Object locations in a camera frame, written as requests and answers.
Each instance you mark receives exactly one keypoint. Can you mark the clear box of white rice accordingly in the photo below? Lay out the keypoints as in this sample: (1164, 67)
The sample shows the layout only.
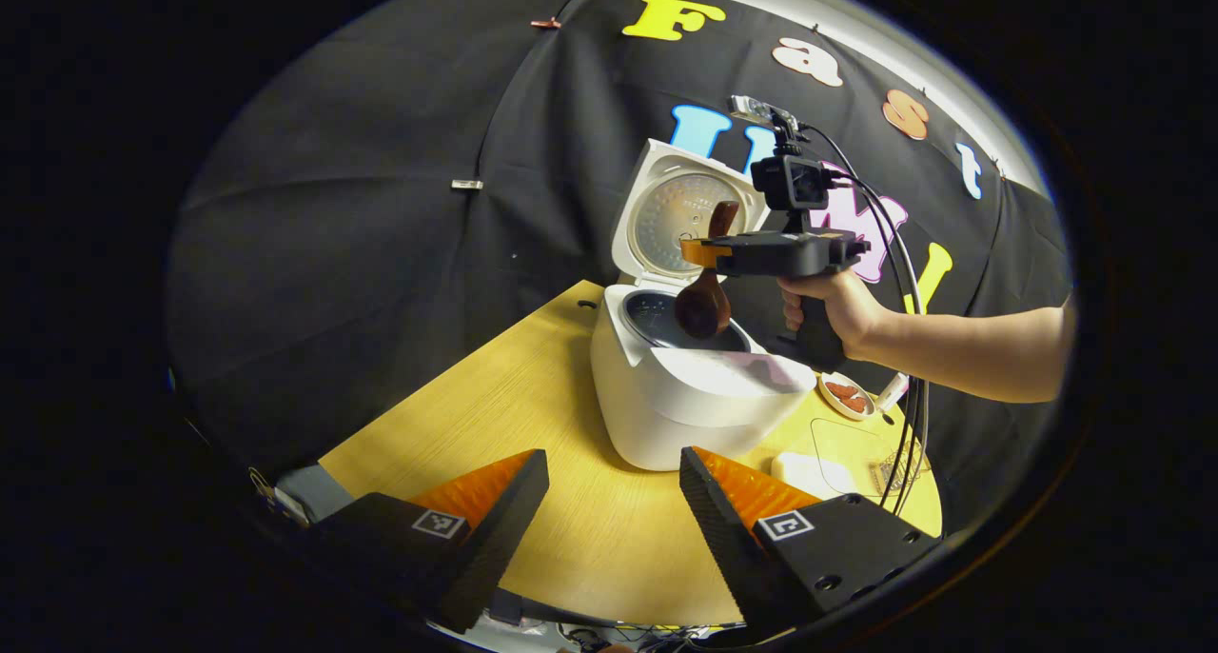
(809, 474)

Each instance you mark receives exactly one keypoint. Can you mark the white rice cooker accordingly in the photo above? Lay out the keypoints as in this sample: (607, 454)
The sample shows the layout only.
(685, 405)

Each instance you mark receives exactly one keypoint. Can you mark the white oval plate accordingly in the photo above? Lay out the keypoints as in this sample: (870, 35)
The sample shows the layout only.
(828, 398)

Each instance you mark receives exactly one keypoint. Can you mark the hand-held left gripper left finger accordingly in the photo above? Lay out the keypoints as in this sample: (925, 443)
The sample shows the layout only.
(495, 529)

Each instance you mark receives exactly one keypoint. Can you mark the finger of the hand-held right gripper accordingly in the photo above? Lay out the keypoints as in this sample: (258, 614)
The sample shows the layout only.
(699, 251)

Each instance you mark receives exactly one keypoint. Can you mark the grey object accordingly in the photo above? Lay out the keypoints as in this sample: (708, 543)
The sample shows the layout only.
(319, 491)

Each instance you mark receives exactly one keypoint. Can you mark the brown sausage piece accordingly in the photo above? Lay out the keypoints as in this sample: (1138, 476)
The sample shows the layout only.
(855, 404)
(840, 389)

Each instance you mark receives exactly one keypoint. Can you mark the wooden spoon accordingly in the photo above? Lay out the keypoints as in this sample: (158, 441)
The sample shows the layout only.
(702, 310)

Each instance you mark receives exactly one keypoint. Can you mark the small clear bottle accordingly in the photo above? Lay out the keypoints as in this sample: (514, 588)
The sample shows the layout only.
(891, 393)

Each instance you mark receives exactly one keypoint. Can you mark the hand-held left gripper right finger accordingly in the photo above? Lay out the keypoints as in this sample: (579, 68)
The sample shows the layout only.
(723, 539)

